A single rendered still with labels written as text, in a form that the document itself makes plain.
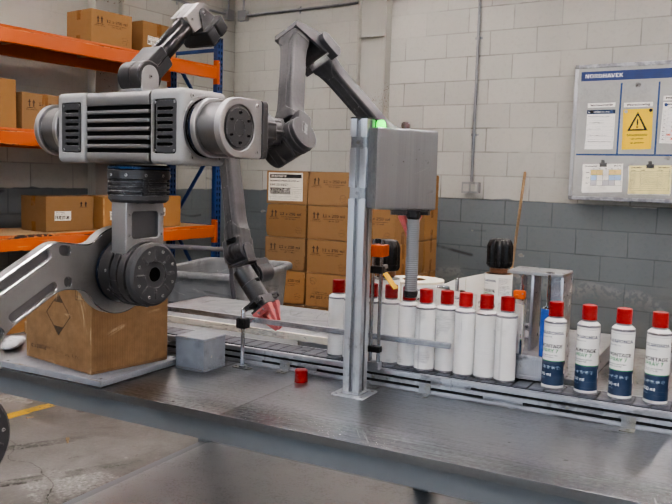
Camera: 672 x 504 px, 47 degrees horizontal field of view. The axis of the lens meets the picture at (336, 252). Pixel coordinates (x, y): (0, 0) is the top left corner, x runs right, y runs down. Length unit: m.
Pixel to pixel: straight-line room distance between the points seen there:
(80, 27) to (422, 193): 4.58
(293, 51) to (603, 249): 4.76
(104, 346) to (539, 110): 5.06
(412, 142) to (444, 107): 5.07
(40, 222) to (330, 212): 2.05
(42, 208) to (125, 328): 3.79
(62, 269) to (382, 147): 0.76
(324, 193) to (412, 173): 3.84
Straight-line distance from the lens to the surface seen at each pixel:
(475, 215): 6.76
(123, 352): 2.09
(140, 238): 1.76
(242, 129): 1.59
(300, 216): 5.79
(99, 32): 6.11
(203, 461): 3.23
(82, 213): 5.97
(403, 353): 2.00
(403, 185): 1.85
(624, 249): 6.38
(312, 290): 5.79
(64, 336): 2.12
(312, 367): 2.09
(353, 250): 1.86
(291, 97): 1.81
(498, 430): 1.74
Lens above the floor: 1.36
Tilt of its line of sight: 6 degrees down
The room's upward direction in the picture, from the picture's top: 2 degrees clockwise
